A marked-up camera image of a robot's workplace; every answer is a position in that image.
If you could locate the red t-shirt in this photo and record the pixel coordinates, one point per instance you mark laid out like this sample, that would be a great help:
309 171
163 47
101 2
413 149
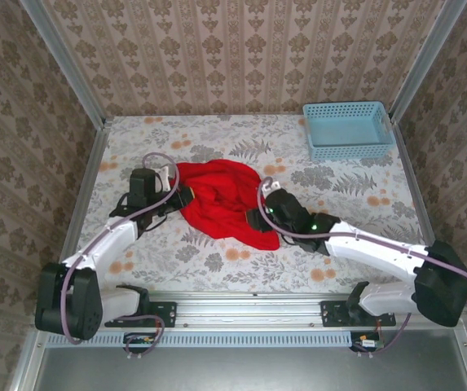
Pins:
225 220

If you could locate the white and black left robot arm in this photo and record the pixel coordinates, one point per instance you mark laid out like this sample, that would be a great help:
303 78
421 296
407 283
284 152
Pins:
111 244

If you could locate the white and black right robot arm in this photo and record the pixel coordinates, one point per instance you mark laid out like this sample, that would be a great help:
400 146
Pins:
371 252

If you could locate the floral table cover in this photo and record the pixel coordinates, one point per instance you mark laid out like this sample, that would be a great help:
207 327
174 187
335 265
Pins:
155 134

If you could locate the light blue plastic basket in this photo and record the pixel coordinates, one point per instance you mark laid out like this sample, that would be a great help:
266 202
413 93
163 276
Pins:
347 134

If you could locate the grey metal panel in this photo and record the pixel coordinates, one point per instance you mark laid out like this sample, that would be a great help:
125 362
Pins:
257 370

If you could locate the small circuit board with connectors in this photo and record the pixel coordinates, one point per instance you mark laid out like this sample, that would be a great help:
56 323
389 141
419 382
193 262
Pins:
365 343
139 340

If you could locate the aluminium table side rail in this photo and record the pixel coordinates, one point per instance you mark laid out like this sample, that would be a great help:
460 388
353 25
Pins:
80 212
420 203

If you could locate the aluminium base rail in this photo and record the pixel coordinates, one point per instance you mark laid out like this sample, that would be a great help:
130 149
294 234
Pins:
249 309

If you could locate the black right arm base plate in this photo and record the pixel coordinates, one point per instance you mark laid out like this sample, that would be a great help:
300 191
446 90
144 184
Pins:
333 315

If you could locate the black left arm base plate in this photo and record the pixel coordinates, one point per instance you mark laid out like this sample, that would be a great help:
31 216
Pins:
168 313

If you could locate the aluminium frame post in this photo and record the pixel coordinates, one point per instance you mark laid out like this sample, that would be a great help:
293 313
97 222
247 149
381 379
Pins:
66 65
424 61

